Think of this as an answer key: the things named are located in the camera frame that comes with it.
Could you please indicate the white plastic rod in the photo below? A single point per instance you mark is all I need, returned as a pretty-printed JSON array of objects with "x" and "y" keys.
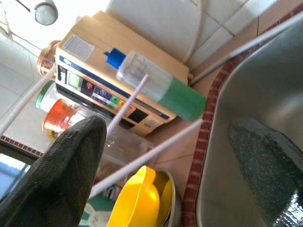
[
  {"x": 129, "y": 102},
  {"x": 146, "y": 158},
  {"x": 28, "y": 98}
]

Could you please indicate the stainless steel sink basin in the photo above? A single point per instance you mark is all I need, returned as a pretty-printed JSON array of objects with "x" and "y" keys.
[{"x": 248, "y": 99}]

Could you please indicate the round metal strainer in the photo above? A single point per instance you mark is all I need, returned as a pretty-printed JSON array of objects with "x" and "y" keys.
[{"x": 46, "y": 13}]

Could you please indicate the copper rimmed glass jar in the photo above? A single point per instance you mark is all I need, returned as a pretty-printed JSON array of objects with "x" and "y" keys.
[{"x": 47, "y": 59}]

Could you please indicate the stainless steel bowl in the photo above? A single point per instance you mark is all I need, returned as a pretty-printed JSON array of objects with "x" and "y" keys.
[{"x": 176, "y": 203}]

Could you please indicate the patterned bowl green lid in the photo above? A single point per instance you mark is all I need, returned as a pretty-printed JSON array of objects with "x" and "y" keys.
[{"x": 43, "y": 94}]

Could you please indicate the green soap bottle blue cap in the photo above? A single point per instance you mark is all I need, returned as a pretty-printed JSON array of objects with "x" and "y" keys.
[{"x": 180, "y": 99}]

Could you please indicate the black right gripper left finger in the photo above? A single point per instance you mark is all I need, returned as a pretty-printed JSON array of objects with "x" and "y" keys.
[{"x": 59, "y": 177}]

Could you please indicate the red tiled kitchen counter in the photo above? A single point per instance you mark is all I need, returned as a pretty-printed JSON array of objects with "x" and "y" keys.
[{"x": 208, "y": 113}]

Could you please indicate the teal ceramic mug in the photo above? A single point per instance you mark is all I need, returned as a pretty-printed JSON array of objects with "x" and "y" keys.
[{"x": 99, "y": 203}]

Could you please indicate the clear pitcher orange lid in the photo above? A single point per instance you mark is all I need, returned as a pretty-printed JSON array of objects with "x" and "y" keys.
[{"x": 59, "y": 116}]

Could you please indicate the beige water ionizer appliance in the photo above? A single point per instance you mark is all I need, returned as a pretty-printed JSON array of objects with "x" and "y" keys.
[{"x": 99, "y": 47}]

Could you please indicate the yellow plastic bowl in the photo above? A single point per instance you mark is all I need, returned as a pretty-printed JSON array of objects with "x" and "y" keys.
[{"x": 135, "y": 201}]

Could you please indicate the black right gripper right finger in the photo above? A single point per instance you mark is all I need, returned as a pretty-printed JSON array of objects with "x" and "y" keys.
[{"x": 267, "y": 170}]

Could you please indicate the white thin pipe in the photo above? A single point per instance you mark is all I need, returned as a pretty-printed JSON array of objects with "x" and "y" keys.
[{"x": 236, "y": 54}]

